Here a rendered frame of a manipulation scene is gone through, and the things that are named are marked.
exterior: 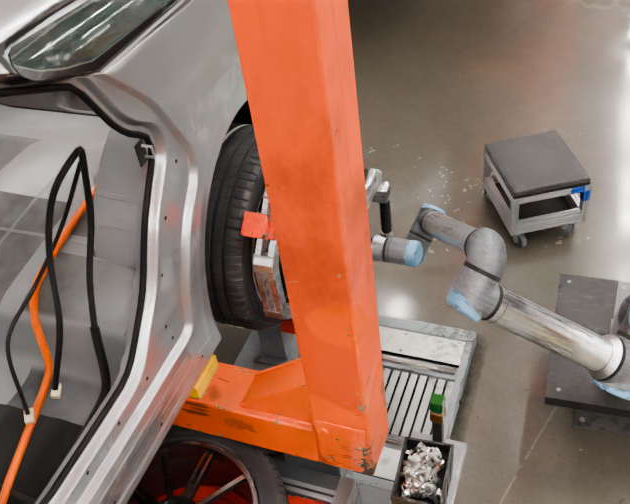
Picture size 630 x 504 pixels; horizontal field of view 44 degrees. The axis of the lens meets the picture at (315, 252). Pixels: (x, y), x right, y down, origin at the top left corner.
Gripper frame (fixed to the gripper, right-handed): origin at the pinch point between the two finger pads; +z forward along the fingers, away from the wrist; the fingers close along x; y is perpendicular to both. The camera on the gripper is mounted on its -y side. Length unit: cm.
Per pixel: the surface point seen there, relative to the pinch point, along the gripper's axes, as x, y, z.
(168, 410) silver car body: -53, -77, 8
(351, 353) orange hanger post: -27, -86, -43
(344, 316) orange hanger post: -18, -95, -42
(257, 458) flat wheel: -68, -49, -9
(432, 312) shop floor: -23, 67, -33
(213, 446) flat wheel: -68, -49, 6
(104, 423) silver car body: -54, -101, 12
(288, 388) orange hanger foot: -42, -68, -22
